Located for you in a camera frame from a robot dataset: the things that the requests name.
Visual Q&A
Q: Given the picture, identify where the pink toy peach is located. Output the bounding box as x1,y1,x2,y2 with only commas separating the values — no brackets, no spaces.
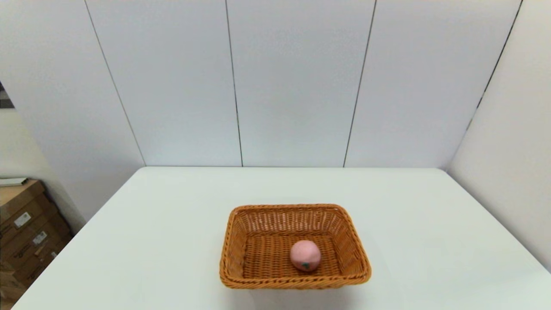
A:
290,240,322,272

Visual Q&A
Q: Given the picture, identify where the brown cardboard box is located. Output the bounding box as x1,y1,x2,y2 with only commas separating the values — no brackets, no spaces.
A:
0,245,65,302
0,179,47,224
0,215,73,276
0,193,61,248

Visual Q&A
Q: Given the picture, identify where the orange woven wicker basket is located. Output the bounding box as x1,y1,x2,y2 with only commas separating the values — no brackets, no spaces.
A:
219,204,372,290

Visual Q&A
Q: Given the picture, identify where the dark grey wall fixture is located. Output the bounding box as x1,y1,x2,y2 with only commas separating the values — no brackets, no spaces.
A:
0,82,14,109

